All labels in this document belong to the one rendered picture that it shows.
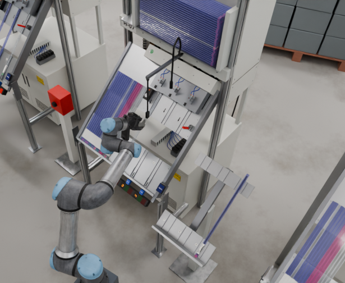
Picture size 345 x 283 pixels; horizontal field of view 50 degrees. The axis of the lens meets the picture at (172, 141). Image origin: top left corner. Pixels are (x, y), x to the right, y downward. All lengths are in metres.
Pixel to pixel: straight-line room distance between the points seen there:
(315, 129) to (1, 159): 2.90
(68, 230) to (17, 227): 1.23
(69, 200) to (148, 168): 0.65
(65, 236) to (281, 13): 3.33
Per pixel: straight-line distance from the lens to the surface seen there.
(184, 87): 2.11
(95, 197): 1.68
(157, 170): 2.17
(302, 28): 4.45
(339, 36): 4.51
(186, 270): 2.75
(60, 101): 2.70
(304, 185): 3.36
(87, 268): 1.93
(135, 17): 2.18
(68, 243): 1.91
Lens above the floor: 2.54
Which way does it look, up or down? 48 degrees down
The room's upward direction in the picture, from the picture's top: 5 degrees clockwise
